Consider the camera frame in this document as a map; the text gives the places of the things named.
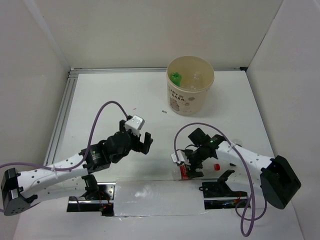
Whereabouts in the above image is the clear bottle large red label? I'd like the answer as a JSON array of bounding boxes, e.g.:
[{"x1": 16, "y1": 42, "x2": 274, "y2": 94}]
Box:
[{"x1": 171, "y1": 164, "x2": 222, "y2": 181}]

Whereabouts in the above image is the clear bottle unlabelled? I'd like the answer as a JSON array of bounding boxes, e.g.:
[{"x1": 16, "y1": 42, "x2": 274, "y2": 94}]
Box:
[{"x1": 180, "y1": 73, "x2": 206, "y2": 91}]

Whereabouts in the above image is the green plastic bottle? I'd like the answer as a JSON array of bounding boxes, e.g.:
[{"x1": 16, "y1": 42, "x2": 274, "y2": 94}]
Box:
[{"x1": 169, "y1": 72, "x2": 182, "y2": 87}]

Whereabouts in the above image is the small bottle black label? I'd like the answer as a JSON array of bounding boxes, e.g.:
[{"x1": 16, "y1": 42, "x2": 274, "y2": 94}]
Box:
[{"x1": 229, "y1": 138, "x2": 243, "y2": 167}]

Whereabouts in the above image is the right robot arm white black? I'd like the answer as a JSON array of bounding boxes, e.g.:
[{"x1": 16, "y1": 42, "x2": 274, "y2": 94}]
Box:
[{"x1": 184, "y1": 127, "x2": 302, "y2": 210}]

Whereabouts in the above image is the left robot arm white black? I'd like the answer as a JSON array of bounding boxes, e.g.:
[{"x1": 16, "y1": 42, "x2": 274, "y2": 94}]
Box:
[{"x1": 0, "y1": 115, "x2": 153, "y2": 216}]

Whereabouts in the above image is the beige cartoon bin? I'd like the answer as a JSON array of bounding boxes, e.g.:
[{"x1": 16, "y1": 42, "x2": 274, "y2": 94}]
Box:
[{"x1": 166, "y1": 56, "x2": 215, "y2": 116}]

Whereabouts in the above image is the silver tape sheet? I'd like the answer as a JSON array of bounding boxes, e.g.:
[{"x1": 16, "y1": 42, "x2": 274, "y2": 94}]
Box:
[{"x1": 113, "y1": 180, "x2": 206, "y2": 217}]

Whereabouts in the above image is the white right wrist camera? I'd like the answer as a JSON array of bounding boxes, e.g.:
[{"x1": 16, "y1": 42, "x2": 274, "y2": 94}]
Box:
[{"x1": 170, "y1": 150, "x2": 189, "y2": 166}]

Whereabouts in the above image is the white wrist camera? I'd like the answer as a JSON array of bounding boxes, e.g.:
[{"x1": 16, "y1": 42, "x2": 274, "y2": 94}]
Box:
[
  {"x1": 124, "y1": 115, "x2": 145, "y2": 137},
  {"x1": 170, "y1": 150, "x2": 189, "y2": 166}
]

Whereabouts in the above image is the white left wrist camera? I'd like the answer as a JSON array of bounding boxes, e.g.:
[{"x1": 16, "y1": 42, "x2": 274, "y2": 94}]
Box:
[{"x1": 124, "y1": 115, "x2": 145, "y2": 137}]

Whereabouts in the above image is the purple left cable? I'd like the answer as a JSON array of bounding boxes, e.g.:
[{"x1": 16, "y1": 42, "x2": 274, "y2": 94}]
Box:
[{"x1": 0, "y1": 100, "x2": 133, "y2": 213}]

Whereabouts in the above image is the purple cable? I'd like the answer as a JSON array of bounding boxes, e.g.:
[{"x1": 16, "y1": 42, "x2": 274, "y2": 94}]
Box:
[
  {"x1": 173, "y1": 121, "x2": 268, "y2": 237},
  {"x1": 0, "y1": 100, "x2": 133, "y2": 213}
]

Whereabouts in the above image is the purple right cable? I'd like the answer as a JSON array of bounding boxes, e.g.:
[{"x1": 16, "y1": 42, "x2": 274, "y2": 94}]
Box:
[{"x1": 173, "y1": 121, "x2": 268, "y2": 237}]

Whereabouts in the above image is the aluminium frame rail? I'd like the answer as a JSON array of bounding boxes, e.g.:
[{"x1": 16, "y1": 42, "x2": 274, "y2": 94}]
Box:
[{"x1": 44, "y1": 67, "x2": 254, "y2": 178}]

